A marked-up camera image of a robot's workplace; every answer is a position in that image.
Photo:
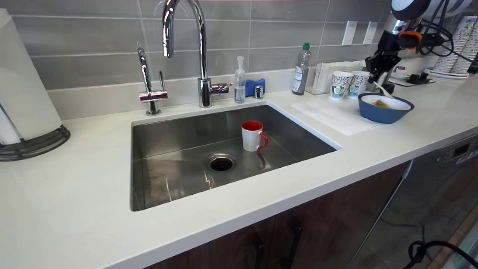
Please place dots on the stack of white plates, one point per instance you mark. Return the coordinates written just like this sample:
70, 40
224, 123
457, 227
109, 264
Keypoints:
446, 74

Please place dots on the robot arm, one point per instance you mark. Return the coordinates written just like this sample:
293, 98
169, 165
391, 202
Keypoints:
410, 6

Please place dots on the yellow food in bowl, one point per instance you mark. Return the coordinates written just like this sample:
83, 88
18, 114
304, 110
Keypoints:
381, 104

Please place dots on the small chrome counter button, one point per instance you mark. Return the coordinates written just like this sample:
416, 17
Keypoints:
258, 92

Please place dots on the patterned paper cup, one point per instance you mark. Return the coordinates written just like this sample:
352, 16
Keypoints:
359, 84
340, 85

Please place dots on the dishwasher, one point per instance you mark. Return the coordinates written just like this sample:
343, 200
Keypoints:
429, 201

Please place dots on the stainless steel sink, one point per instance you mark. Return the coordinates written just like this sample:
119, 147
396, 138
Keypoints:
186, 164

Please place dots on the small black object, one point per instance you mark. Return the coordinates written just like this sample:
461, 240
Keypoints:
417, 77

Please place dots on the paper towel roll on holder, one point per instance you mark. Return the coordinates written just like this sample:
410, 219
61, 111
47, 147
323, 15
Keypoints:
26, 86

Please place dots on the white wall socket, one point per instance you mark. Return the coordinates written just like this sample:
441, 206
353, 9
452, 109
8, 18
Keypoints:
349, 33
370, 33

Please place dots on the tall chrome tap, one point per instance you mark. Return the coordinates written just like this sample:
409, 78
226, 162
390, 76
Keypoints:
204, 56

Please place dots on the blue bowl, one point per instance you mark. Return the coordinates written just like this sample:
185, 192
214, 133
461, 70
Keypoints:
381, 114

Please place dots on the grey dish soap bottle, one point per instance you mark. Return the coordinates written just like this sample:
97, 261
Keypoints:
301, 73

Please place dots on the small chrome tap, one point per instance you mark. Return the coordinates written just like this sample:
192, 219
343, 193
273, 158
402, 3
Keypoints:
146, 78

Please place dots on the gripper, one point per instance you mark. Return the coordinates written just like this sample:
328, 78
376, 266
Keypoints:
389, 42

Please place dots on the red and white mug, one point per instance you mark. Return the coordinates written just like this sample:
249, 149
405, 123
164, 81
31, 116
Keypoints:
251, 138

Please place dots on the clear soap dispenser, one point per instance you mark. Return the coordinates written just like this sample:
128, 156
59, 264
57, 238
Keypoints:
239, 84

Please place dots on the white counter mat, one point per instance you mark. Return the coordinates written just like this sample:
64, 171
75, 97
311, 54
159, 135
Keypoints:
336, 116

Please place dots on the dark tray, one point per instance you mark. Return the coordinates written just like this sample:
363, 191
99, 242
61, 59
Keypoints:
410, 83

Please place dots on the white plastic spoon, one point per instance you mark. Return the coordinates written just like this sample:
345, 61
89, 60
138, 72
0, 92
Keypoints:
384, 90

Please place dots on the blue sponge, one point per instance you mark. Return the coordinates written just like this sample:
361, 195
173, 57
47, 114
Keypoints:
251, 87

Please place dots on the dark wood cabinet door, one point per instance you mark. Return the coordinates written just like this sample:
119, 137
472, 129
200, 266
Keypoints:
224, 250
336, 216

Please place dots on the stacks of paper cups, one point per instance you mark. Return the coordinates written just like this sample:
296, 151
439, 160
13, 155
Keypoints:
459, 48

